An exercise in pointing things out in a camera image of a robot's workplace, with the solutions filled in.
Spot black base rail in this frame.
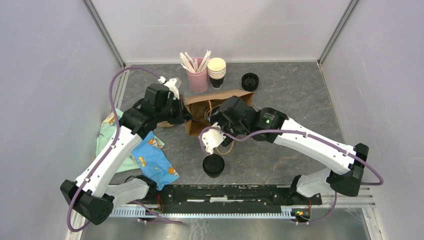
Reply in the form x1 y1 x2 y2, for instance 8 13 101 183
140 184 323 214

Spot stack of black lids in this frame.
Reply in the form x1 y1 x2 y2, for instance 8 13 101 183
241 72 259 92

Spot brown paper takeout bag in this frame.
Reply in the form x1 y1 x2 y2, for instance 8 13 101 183
184 89 254 147

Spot wooden stirrers in wrappers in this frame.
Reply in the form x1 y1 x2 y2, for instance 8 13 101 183
179 50 212 74

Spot pink metal utensil cup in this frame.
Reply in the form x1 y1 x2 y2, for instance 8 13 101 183
186 65 210 93

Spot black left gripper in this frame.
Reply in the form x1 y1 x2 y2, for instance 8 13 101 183
156 94 194 125

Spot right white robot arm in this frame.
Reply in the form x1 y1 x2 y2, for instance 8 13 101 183
199 96 369 204

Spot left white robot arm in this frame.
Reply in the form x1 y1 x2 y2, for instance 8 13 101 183
60 81 190 225

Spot green patterned cloth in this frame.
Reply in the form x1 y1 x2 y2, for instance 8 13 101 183
95 112 165 173

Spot stack of paper cups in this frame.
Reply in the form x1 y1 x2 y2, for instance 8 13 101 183
207 57 227 89

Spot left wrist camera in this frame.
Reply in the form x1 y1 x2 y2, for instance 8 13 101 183
157 76 182 100

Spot brown cardboard cup carriers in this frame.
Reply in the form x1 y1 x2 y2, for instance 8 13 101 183
157 121 174 128

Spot blue patterned cloth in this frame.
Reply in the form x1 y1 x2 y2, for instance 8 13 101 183
130 131 179 191

